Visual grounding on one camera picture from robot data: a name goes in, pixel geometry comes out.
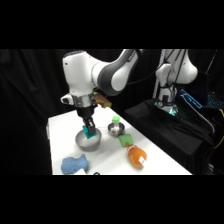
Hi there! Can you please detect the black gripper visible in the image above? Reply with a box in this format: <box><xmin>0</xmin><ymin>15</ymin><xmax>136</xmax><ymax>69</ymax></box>
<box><xmin>76</xmin><ymin>104</ymin><xmax>98</xmax><ymax>134</ymax></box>

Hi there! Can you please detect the blue cube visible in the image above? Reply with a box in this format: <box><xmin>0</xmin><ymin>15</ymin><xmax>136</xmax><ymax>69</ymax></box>
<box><xmin>82</xmin><ymin>125</ymin><xmax>98</xmax><ymax>140</ymax></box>

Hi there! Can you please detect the grey bowl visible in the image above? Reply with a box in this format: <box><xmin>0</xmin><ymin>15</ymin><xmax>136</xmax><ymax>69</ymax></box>
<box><xmin>74</xmin><ymin>127</ymin><xmax>103</xmax><ymax>152</ymax></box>

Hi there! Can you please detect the small shiny metal bowl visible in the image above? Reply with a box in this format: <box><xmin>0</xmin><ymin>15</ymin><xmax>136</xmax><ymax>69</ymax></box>
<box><xmin>107</xmin><ymin>121</ymin><xmax>127</xmax><ymax>137</ymax></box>

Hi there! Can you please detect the green soft block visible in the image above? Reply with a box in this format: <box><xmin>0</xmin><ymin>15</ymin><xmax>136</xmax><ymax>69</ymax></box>
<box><xmin>118</xmin><ymin>133</ymin><xmax>135</xmax><ymax>149</ymax></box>

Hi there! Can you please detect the blue plush toy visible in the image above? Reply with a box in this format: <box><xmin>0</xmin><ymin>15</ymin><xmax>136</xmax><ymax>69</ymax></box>
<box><xmin>60</xmin><ymin>153</ymin><xmax>90</xmax><ymax>176</ymax></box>

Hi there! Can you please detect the orange plush toy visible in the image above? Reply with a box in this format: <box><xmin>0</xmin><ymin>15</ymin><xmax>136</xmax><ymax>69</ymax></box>
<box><xmin>126</xmin><ymin>143</ymin><xmax>149</xmax><ymax>169</ymax></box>

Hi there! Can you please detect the black curtain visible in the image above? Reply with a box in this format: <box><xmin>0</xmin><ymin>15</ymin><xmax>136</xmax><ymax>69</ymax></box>
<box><xmin>0</xmin><ymin>49</ymin><xmax>224</xmax><ymax>176</ymax></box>

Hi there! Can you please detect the black robot stand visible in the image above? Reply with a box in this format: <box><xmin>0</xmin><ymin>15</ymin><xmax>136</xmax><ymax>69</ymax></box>
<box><xmin>123</xmin><ymin>98</ymin><xmax>215</xmax><ymax>176</ymax></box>

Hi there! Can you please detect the small green light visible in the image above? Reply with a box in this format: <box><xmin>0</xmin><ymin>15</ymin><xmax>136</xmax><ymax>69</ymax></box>
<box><xmin>167</xmin><ymin>107</ymin><xmax>180</xmax><ymax>118</ymax></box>

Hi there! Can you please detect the blue lit screen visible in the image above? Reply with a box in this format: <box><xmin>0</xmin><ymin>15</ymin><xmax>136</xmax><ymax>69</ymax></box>
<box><xmin>179</xmin><ymin>88</ymin><xmax>205</xmax><ymax>110</ymax></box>

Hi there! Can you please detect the yellowish wrist camera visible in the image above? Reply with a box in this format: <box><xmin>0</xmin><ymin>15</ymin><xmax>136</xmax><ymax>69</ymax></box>
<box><xmin>92</xmin><ymin>92</ymin><xmax>113</xmax><ymax>110</ymax></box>

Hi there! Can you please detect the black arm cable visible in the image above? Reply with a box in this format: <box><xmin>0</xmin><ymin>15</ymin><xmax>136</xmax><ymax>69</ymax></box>
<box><xmin>127</xmin><ymin>61</ymin><xmax>165</xmax><ymax>86</ymax></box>

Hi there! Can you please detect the yellow cable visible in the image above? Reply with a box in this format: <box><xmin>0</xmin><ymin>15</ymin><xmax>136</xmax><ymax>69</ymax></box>
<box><xmin>213</xmin><ymin>108</ymin><xmax>224</xmax><ymax>152</ymax></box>

